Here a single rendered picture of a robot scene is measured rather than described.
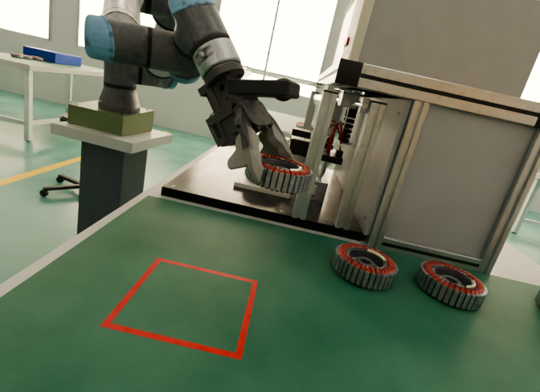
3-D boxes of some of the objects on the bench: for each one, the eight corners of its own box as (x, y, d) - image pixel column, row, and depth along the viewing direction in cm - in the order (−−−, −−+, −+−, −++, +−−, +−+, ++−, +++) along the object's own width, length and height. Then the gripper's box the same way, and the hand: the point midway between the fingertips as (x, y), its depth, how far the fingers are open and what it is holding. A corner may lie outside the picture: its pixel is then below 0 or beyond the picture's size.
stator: (366, 298, 54) (374, 278, 53) (318, 262, 62) (324, 244, 61) (404, 284, 61) (411, 267, 60) (356, 254, 69) (362, 238, 68)
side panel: (366, 246, 75) (415, 100, 65) (364, 240, 78) (410, 100, 68) (490, 275, 74) (557, 132, 65) (483, 268, 77) (546, 130, 68)
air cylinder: (304, 198, 92) (310, 179, 90) (304, 190, 99) (308, 173, 97) (323, 202, 92) (329, 183, 90) (321, 194, 99) (326, 177, 97)
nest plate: (233, 185, 88) (234, 181, 88) (242, 173, 103) (243, 169, 102) (288, 198, 88) (290, 194, 88) (290, 184, 102) (291, 180, 102)
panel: (363, 234, 75) (407, 99, 66) (333, 169, 138) (353, 95, 130) (368, 235, 75) (413, 100, 66) (336, 169, 138) (357, 96, 130)
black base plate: (160, 195, 77) (161, 185, 77) (221, 149, 139) (222, 144, 138) (360, 241, 77) (363, 232, 76) (332, 175, 138) (333, 169, 137)
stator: (406, 285, 61) (413, 267, 60) (425, 269, 69) (431, 253, 68) (473, 320, 54) (482, 301, 53) (485, 298, 63) (493, 281, 62)
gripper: (231, 91, 69) (273, 181, 68) (165, 84, 53) (219, 202, 52) (264, 68, 64) (308, 165, 64) (203, 53, 48) (262, 181, 48)
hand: (281, 173), depth 56 cm, fingers closed on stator, 13 cm apart
